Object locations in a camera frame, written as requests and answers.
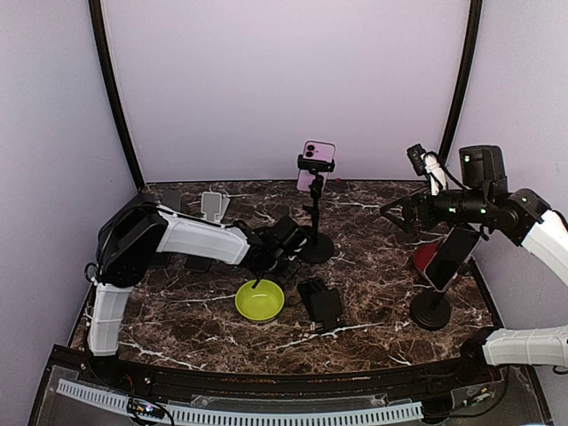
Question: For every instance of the black tall phone stand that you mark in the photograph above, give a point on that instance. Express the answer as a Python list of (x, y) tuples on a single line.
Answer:
[(319, 248)]

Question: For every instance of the black front rail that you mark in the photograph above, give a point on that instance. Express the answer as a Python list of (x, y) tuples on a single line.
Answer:
[(434, 380)]

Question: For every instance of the black right phone stand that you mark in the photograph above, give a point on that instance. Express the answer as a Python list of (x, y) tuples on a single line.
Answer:
[(430, 310)]

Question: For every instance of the left black corner post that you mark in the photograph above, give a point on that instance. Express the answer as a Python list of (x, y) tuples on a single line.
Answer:
[(112, 92)]

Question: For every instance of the white folding phone stand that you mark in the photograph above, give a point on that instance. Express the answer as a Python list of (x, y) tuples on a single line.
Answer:
[(214, 206)]

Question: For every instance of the purple edged phone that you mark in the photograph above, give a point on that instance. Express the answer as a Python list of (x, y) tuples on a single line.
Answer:
[(197, 264)]

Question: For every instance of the white cable duct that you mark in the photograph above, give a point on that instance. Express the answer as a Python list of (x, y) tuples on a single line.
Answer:
[(233, 411)]

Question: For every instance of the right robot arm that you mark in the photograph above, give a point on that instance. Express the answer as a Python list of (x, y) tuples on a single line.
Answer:
[(480, 204)]

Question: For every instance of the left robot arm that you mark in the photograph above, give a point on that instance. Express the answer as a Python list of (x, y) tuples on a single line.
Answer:
[(131, 238)]

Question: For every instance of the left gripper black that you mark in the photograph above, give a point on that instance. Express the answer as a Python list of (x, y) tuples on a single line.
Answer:
[(285, 275)]

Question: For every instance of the black corner post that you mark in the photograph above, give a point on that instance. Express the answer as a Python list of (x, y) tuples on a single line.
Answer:
[(462, 78), (112, 92)]

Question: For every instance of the right black corner post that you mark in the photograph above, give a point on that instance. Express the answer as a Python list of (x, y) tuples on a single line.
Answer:
[(462, 78)]

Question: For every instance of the pink phone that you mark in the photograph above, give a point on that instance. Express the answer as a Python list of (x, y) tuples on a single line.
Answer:
[(316, 159)]

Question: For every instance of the phone on right stand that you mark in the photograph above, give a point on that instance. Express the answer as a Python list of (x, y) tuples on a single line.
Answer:
[(450, 256)]

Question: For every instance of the dark blue phone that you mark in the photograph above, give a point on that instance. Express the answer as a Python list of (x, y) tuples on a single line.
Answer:
[(160, 260)]

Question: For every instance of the grey small phone stand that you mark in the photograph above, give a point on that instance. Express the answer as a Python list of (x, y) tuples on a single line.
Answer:
[(172, 200)]

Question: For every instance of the green bowl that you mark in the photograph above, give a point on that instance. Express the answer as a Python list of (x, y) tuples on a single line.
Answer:
[(259, 302)]

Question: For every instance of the black folding phone stand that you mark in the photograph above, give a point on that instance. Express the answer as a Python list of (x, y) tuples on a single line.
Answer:
[(322, 303)]

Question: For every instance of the red bowl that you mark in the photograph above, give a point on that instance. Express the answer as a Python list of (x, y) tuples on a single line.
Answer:
[(425, 253)]

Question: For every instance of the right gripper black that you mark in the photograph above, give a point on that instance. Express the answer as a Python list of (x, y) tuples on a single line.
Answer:
[(411, 202)]

